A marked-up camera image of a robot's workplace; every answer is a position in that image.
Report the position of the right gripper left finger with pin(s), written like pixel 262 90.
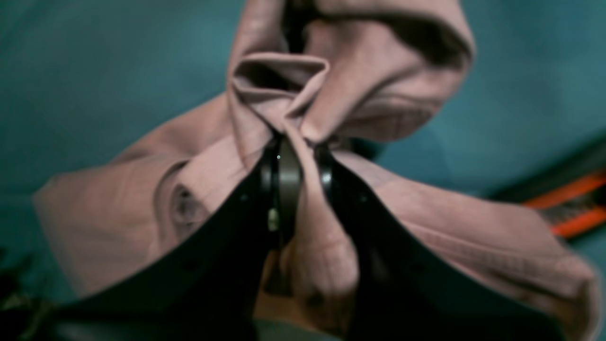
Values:
pixel 203 290

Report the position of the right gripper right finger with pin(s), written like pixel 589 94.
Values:
pixel 406 292

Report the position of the pinkish-brown T-shirt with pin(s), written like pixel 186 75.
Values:
pixel 317 71

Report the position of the orange black clamp tool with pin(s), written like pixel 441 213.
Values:
pixel 569 194

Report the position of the blue table cloth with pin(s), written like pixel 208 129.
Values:
pixel 80 78

